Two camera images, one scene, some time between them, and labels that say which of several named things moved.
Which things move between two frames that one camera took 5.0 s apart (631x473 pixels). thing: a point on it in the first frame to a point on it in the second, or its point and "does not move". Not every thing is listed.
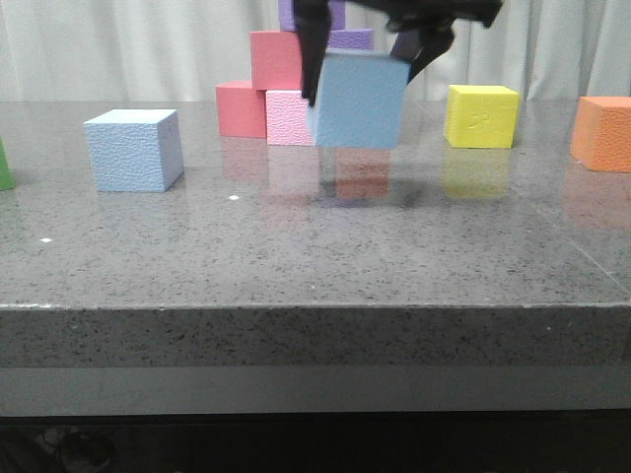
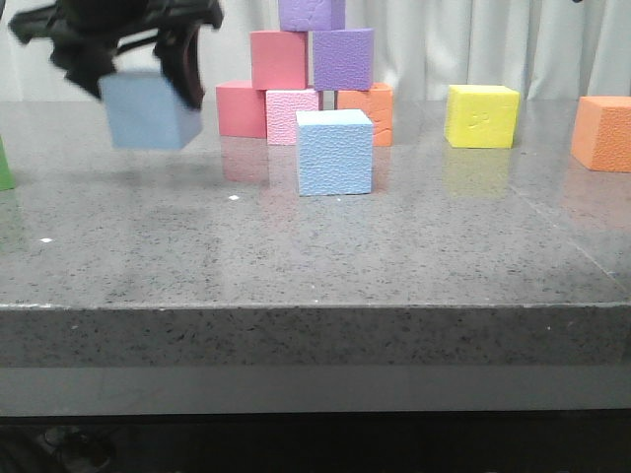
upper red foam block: [276, 60] does not move
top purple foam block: [287, 18] does not move
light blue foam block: [136, 150] to [146, 111]
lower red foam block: [242, 110] does not move
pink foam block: [287, 118] does not move
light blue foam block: [359, 101] to [334, 152]
